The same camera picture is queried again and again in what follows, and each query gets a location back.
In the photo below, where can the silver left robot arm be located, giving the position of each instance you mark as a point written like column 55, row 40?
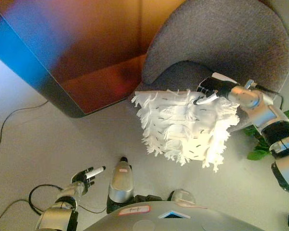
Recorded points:
column 57, row 214

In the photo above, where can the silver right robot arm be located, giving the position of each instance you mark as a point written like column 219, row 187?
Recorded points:
column 269, row 115

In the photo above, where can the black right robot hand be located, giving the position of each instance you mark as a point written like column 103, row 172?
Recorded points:
column 216, row 85

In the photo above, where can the grey robot torso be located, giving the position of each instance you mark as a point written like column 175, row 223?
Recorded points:
column 159, row 221

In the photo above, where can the white fringed pillow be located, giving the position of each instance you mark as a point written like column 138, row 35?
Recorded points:
column 183, row 130

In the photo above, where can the grey fabric armchair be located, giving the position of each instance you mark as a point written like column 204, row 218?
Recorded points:
column 219, row 36

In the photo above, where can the green leafy potted plant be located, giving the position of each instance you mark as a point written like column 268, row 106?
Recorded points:
column 257, row 154

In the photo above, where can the silver right robot leg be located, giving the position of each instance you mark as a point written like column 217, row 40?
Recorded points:
column 181, row 196

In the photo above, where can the silver left robot leg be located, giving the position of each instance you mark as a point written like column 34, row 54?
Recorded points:
column 120, row 183

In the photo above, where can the dark glossy wooden cabinet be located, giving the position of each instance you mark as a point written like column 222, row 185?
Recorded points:
column 86, row 48

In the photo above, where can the silver robot leg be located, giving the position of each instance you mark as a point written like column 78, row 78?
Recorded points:
column 181, row 196
column 120, row 183

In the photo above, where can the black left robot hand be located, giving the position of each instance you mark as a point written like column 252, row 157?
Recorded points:
column 83, row 176

